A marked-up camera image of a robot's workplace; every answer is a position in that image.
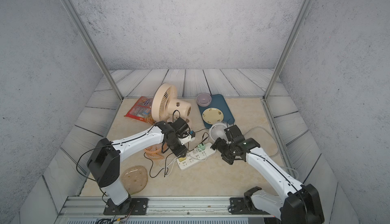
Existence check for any white fan plug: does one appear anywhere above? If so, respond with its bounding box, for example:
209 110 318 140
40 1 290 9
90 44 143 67
179 131 196 145

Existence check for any green plug adapter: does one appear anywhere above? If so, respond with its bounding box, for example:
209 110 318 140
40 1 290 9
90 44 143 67
197 143 206 152

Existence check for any white power strip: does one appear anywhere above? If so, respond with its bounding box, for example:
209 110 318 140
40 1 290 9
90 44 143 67
177 142 215 170

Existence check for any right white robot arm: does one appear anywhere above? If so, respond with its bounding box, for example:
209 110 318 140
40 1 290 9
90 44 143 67
211 125 325 224

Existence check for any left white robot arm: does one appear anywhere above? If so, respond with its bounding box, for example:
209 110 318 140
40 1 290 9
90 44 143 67
87 118 193 206

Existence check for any beige desk fan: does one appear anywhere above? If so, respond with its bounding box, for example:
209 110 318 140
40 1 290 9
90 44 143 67
151 83 192 122

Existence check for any small orange fan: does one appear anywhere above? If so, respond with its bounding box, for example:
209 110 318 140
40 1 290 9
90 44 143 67
144 144 164 160

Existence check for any red candy bag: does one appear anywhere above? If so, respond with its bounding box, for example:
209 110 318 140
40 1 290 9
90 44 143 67
125 97 155 125

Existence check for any yellow green plate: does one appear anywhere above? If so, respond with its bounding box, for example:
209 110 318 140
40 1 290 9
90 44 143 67
202 108 224 125

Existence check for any purple bowl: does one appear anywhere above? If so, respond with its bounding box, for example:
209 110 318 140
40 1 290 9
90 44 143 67
196 93 212 107

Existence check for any dark teal tray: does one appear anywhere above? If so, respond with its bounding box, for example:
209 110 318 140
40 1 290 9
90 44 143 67
198 94 235 125

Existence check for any black cable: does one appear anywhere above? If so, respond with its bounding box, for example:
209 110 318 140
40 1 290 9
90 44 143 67
144 128 211 178

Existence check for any metal base rail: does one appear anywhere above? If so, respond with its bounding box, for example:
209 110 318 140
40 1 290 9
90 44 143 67
55 196 278 224

